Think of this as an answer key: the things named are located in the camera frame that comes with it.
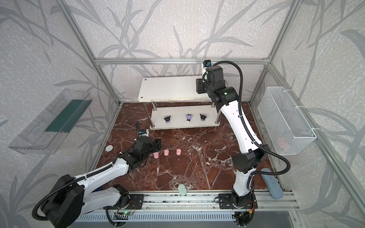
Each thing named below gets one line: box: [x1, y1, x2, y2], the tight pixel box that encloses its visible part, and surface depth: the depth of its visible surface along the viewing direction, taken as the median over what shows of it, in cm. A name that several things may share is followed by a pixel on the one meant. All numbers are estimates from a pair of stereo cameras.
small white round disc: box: [105, 144, 114, 152], surface depth 96 cm
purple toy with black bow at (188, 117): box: [185, 113, 193, 123], surface depth 102 cm
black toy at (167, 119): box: [163, 114, 171, 124], surface depth 100 cm
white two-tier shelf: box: [137, 76, 221, 130], surface depth 101 cm
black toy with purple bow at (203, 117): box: [199, 113, 207, 122], surface depth 101 cm
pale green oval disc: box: [177, 183, 187, 197], surface depth 77 cm
